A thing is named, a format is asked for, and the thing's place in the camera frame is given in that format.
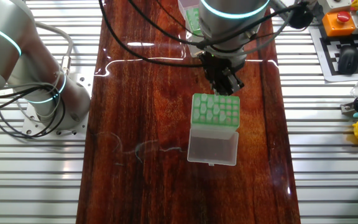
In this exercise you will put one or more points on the yellow button box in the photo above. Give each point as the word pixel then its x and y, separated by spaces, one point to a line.
pixel 334 29

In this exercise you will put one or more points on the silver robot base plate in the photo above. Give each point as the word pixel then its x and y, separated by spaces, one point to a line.
pixel 84 82

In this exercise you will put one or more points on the glossy brown wooden board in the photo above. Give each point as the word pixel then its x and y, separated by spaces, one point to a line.
pixel 151 171

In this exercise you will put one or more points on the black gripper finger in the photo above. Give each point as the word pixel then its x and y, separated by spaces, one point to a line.
pixel 237 82
pixel 221 88

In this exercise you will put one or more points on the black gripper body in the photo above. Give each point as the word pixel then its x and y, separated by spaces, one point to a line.
pixel 222 67

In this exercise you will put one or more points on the black computer mouse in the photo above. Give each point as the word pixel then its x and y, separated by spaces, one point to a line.
pixel 348 60

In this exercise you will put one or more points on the red emergency stop button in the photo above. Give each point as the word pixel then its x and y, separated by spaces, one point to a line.
pixel 343 16

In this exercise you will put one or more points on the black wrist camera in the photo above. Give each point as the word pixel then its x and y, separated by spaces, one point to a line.
pixel 301 17

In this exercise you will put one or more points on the tall translucent green tip box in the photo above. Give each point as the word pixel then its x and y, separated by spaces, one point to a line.
pixel 213 149

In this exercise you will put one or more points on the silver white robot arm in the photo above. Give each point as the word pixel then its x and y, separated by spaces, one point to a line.
pixel 5 46

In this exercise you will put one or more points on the low green rack tip box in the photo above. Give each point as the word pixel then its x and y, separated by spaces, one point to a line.
pixel 198 18

